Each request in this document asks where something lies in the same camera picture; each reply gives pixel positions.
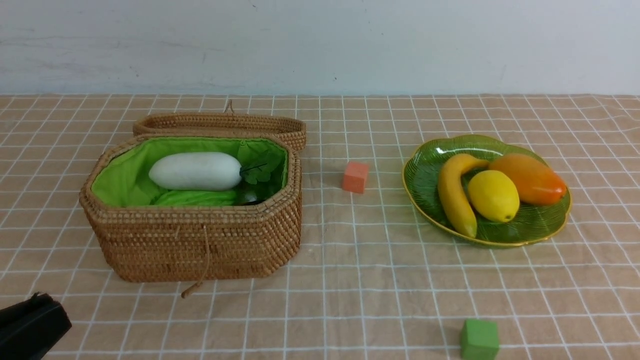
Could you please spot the yellow plastic banana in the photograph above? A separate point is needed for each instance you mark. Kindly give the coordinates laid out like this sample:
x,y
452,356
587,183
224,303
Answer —
x,y
452,196

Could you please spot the green foam cube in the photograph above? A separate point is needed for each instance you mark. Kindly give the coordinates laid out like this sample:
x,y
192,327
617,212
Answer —
x,y
479,339

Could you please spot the woven wicker basket green lining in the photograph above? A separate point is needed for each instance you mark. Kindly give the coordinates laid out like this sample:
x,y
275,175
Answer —
x,y
144,243

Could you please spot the orange foam cube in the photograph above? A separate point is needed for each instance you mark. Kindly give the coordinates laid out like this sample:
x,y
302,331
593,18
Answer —
x,y
355,177

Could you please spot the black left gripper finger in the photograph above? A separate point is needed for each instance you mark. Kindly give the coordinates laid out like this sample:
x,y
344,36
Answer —
x,y
31,328

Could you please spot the orange plastic mango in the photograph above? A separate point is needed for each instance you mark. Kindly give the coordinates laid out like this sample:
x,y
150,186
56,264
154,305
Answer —
x,y
537,184

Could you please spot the woven wicker basket lid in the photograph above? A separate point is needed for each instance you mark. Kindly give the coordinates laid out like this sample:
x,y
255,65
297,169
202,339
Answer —
x,y
290,131

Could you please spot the purple plastic eggplant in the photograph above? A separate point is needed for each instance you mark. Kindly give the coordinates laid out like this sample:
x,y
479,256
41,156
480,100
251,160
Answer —
x,y
251,194

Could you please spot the checkered beige tablecloth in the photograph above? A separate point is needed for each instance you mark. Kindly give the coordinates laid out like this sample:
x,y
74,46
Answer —
x,y
373,280

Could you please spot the white plastic radish with leaves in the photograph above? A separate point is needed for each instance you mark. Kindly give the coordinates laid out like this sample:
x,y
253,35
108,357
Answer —
x,y
212,171

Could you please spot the yellow plastic lemon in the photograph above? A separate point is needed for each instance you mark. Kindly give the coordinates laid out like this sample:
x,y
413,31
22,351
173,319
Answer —
x,y
494,196

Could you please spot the green plastic bitter gourd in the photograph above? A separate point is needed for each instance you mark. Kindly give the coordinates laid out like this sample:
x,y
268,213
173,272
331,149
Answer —
x,y
195,198

